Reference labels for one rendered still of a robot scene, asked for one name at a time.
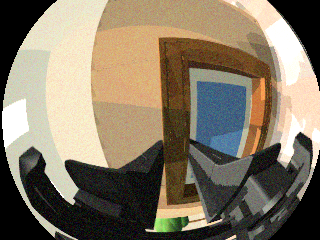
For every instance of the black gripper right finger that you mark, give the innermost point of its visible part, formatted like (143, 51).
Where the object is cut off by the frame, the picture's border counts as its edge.
(219, 177)

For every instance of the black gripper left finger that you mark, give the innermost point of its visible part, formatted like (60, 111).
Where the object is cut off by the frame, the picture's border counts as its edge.
(138, 183)

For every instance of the tan wooden board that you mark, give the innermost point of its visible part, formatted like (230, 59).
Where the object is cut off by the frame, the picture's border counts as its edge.
(125, 74)

